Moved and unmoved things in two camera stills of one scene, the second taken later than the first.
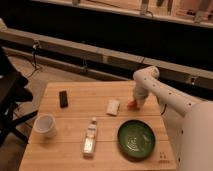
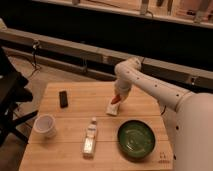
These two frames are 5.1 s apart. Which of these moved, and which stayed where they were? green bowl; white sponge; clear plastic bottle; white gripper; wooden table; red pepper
Moved: red pepper; white gripper
Stayed: wooden table; green bowl; clear plastic bottle; white sponge
